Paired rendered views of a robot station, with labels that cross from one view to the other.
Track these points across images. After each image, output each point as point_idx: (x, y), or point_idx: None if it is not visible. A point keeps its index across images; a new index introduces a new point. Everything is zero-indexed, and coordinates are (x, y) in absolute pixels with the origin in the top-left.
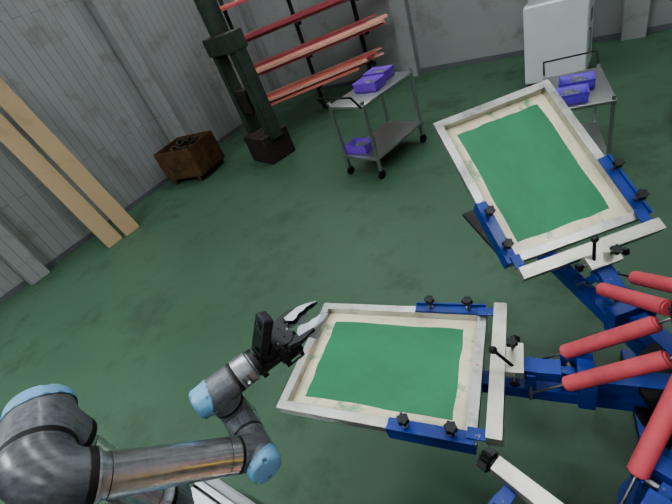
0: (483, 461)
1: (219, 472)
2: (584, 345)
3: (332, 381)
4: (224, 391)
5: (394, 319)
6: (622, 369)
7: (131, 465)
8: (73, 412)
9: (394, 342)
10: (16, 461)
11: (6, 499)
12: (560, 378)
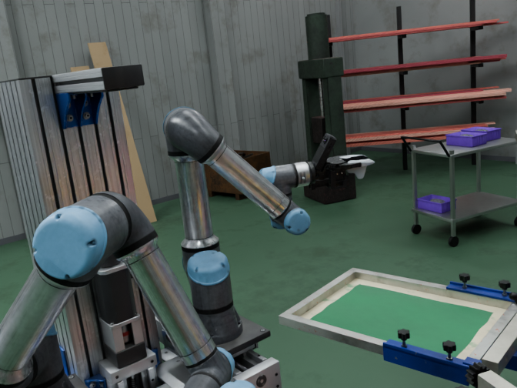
0: (472, 370)
1: (271, 200)
2: None
3: (340, 316)
4: (285, 173)
5: (421, 293)
6: None
7: (234, 153)
8: None
9: (415, 306)
10: (188, 112)
11: (177, 127)
12: None
